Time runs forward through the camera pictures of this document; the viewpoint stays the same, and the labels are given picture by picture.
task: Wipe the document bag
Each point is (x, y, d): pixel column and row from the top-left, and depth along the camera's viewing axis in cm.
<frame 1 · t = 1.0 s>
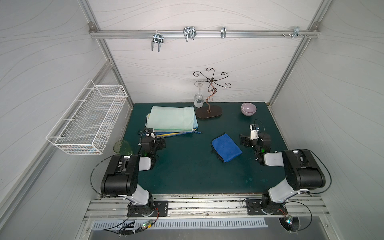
left hand: (156, 137, 94), fingers open
right hand: (248, 133, 95), fingers open
blue microfibre cloth: (225, 147, 98), on the table
light blue document bag: (195, 123, 110), on the table
wine glass: (198, 98, 97), point 22 cm above the table
metal scroll glass rack: (211, 111, 117), on the table
pink ceramic bowl: (248, 109, 117), point 3 cm above the table

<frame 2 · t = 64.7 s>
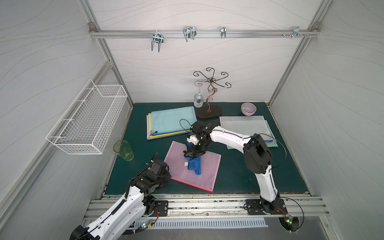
left hand: (170, 176, 83), fingers closed
right hand: (192, 156, 87), fingers closed
blue microfibre cloth: (194, 163, 84), point 7 cm above the table
pink mesh document bag: (178, 164, 89), point 2 cm above the table
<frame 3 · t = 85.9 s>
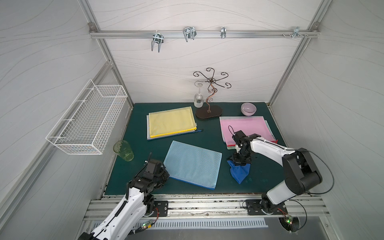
left hand: (170, 175, 84), fingers closed
right hand: (236, 163, 88), fingers closed
blue microfibre cloth: (239, 173, 82), point 5 cm above the table
light blue document bag: (193, 164, 90), on the table
pink mesh document bag: (258, 125, 112), on the table
the other named things where they were.

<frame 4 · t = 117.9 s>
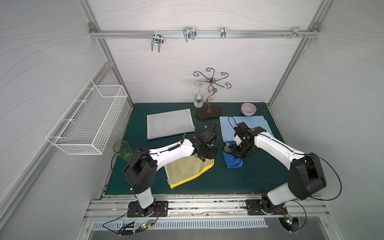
left hand: (216, 156, 81), fingers closed
right hand: (235, 155, 85), fingers closed
blue microfibre cloth: (231, 162, 86), point 6 cm above the table
light blue document bag: (250, 121, 114), on the table
yellow mesh document bag: (182, 170, 87), on the table
white document bag: (169, 123, 110), on the table
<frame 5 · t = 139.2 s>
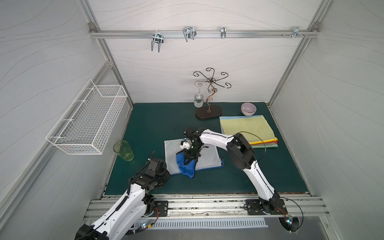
left hand: (171, 176, 84), fingers closed
right hand: (186, 163, 90), fingers closed
blue microfibre cloth: (188, 170, 85), point 3 cm above the table
yellow mesh document bag: (255, 129, 110), on the table
white document bag: (209, 158, 93), on the table
